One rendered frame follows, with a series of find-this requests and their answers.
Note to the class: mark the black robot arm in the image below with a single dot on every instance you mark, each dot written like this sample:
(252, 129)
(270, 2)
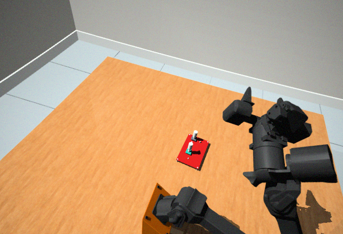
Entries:
(283, 183)

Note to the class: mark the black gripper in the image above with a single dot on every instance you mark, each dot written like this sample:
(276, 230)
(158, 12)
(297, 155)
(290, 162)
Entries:
(240, 111)

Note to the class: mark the red board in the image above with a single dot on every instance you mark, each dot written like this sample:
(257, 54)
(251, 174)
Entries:
(193, 150)

